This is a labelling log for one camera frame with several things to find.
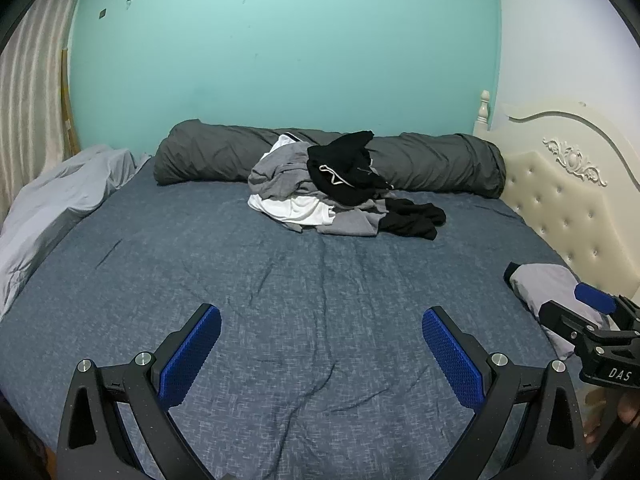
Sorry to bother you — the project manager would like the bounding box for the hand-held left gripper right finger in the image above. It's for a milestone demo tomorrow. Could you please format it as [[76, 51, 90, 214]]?
[[421, 306, 586, 480]]

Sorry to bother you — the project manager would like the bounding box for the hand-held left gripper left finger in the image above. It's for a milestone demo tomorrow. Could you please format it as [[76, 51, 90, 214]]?
[[56, 303, 222, 480]]

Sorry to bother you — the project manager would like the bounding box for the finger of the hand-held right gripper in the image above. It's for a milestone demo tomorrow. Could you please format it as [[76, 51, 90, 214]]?
[[537, 300, 618, 346], [574, 282, 640, 333]]

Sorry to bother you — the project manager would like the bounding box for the black sweater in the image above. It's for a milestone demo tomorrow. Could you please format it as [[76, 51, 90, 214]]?
[[306, 130, 396, 207]]

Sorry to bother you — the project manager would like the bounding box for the pile of grey white clothes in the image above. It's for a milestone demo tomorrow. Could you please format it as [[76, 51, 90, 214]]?
[[248, 135, 388, 237]]

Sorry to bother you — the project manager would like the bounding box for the folded light grey garment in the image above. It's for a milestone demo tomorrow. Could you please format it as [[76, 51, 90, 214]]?
[[504, 261, 608, 361]]

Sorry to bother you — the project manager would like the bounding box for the cream tufted headboard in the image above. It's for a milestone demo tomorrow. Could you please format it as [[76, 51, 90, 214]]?
[[472, 90, 640, 311]]

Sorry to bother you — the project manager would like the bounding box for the bed with blue sheet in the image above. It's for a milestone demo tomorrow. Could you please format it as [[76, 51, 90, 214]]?
[[0, 147, 601, 480]]

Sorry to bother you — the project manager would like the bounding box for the small black garment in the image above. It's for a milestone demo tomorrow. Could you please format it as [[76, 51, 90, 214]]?
[[377, 197, 447, 241]]

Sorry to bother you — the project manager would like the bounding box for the white garment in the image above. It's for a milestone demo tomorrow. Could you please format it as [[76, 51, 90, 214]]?
[[247, 132, 338, 233]]

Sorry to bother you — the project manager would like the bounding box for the dark grey rolled duvet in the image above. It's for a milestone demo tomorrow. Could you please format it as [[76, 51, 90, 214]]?
[[152, 120, 507, 200]]

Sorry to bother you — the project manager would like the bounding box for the light grey blanket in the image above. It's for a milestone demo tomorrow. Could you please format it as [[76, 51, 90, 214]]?
[[0, 145, 151, 316]]

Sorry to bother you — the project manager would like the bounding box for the wooden pole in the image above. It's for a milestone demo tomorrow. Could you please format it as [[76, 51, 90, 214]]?
[[60, 49, 82, 156]]

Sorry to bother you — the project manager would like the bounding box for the striped curtain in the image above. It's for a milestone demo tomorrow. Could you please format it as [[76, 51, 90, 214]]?
[[0, 0, 86, 221]]

